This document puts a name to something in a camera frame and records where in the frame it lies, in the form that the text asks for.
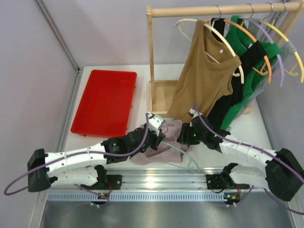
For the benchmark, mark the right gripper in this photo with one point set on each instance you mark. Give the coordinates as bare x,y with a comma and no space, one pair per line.
185,137

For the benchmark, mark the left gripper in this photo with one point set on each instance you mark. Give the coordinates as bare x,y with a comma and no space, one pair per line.
156,140

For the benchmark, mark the pink tank top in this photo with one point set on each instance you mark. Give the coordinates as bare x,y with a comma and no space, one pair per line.
164,152

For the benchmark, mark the mint green hanger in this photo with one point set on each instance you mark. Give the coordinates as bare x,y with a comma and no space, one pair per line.
191,159

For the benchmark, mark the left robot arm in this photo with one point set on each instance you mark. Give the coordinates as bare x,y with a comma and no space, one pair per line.
113,150

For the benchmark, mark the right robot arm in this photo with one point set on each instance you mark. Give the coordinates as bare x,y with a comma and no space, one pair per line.
276,171

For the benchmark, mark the brown tank top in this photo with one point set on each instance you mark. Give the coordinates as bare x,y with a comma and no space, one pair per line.
206,75

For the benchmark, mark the orange hanger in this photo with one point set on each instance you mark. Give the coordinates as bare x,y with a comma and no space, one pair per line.
237,35

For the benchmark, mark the black tank top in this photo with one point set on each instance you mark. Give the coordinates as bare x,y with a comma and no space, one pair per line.
249,58

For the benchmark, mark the green tank top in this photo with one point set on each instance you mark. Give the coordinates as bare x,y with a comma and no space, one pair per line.
251,55

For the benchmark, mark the cream hanger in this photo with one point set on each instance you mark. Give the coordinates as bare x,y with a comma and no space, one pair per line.
221,37

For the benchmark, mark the yellow hanger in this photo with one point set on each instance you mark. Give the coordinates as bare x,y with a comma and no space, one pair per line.
294,11

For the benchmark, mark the wooden clothes rack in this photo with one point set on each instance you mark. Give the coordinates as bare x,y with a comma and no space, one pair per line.
161,91

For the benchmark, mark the red plastic tray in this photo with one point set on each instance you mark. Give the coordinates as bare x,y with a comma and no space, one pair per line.
105,105

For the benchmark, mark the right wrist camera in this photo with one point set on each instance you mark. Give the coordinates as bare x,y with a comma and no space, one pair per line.
195,116

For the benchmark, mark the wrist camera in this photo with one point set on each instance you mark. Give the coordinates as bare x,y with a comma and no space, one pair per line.
195,116
155,122

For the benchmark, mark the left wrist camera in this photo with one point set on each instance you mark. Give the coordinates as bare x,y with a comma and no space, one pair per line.
155,122

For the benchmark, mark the aluminium mounting rail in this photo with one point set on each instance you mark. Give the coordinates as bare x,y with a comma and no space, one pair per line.
98,185

